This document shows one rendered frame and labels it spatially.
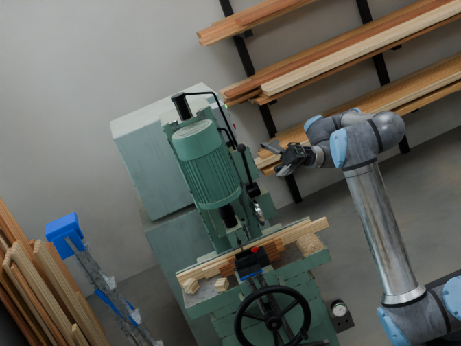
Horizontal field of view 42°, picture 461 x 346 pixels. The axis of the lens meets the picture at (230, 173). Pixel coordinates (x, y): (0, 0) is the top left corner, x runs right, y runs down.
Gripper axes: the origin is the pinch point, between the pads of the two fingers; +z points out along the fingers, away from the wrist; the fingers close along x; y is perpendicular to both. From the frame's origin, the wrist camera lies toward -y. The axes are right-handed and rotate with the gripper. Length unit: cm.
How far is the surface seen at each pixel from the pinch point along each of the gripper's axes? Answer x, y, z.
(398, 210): -26, -98, -200
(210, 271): 20, -49, 7
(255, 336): 50, -51, -4
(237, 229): 13.1, -28.2, 2.6
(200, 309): 35, -49, 18
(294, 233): 19.6, -24.2, -21.8
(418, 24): -129, -16, -216
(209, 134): -13.3, -1.7, 19.6
